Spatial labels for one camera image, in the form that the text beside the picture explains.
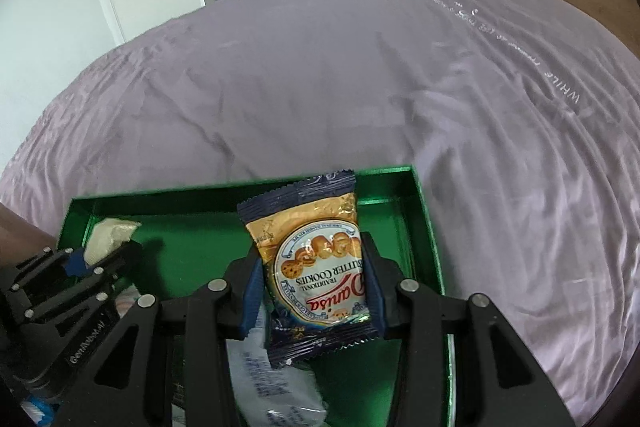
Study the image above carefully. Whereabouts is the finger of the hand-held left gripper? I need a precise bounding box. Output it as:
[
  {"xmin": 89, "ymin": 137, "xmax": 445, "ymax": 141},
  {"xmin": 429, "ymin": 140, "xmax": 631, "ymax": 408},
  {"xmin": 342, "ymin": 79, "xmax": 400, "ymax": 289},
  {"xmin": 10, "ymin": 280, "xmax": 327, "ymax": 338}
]
[
  {"xmin": 22, "ymin": 243, "xmax": 143, "ymax": 325},
  {"xmin": 10, "ymin": 248, "xmax": 89, "ymax": 303}
]

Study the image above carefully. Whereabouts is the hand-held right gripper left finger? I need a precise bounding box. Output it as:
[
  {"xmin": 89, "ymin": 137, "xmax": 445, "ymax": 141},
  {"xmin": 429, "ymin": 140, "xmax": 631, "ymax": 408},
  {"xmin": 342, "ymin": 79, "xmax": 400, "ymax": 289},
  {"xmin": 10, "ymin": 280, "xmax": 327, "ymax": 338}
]
[{"xmin": 50, "ymin": 252, "xmax": 266, "ymax": 427}]

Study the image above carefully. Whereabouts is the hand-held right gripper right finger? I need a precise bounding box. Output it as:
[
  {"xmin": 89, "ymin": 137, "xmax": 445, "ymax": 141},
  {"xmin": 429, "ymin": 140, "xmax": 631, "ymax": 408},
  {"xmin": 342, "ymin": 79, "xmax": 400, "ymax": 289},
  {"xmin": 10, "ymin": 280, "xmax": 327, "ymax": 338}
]
[{"xmin": 361, "ymin": 232, "xmax": 576, "ymax": 427}]

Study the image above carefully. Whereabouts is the pink striped snack packet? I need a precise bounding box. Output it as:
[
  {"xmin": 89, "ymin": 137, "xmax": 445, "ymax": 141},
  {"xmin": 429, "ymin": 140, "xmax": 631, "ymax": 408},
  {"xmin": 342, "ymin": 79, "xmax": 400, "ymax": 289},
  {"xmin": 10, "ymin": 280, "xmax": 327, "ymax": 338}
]
[{"xmin": 116, "ymin": 283, "xmax": 142, "ymax": 312}]

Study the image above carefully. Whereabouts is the pale green snack packet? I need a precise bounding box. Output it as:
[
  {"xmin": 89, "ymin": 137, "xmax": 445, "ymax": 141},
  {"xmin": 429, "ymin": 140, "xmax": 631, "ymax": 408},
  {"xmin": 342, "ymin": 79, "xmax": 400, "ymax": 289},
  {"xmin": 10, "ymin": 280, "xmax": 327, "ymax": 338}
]
[{"xmin": 84, "ymin": 217, "xmax": 142, "ymax": 268}]

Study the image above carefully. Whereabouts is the dark gold cookie packet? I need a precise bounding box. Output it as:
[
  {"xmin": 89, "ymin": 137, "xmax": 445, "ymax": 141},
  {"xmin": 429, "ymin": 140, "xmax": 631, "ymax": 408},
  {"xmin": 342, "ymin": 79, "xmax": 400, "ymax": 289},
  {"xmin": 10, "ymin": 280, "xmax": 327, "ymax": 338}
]
[{"xmin": 236, "ymin": 169, "xmax": 378, "ymax": 368}]

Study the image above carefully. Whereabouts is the white blue long snack packet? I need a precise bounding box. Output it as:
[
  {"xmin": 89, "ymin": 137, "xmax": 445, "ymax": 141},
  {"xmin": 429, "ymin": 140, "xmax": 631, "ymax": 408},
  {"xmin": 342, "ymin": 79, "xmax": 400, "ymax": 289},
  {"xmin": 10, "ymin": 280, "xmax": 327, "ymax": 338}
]
[{"xmin": 226, "ymin": 302, "xmax": 328, "ymax": 427}]

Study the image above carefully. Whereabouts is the green tray box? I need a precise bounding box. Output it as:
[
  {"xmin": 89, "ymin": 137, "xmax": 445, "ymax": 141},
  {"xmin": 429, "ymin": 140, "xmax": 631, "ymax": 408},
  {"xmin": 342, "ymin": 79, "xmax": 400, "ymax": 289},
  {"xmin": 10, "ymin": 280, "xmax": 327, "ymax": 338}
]
[{"xmin": 56, "ymin": 164, "xmax": 457, "ymax": 427}]

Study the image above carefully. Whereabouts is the person's left forearm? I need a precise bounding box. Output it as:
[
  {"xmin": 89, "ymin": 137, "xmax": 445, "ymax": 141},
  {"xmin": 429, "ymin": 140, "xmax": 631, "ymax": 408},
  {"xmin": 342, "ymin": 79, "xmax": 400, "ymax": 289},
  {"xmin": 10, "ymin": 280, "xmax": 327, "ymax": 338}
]
[{"xmin": 0, "ymin": 202, "xmax": 63, "ymax": 268}]

